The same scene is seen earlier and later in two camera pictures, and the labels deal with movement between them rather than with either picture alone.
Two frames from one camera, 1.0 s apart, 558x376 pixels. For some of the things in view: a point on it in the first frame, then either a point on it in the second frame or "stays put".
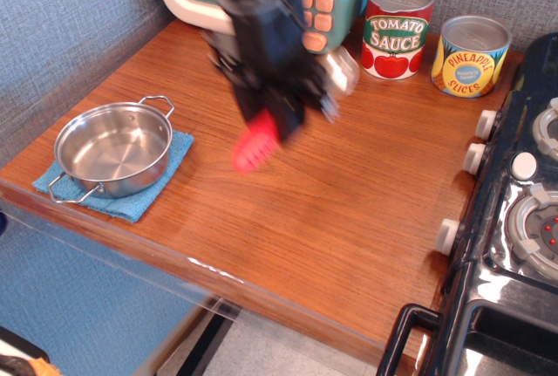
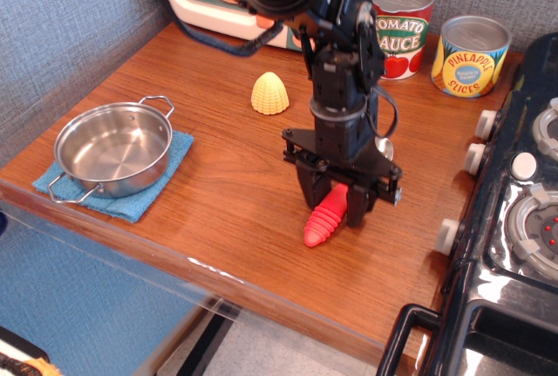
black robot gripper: (262, 44) -> (349, 151)
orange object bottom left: (43, 368) stays put
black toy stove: (499, 311) stays put
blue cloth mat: (137, 207) stays put
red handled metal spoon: (256, 143) -> (334, 204)
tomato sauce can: (396, 27) stays put
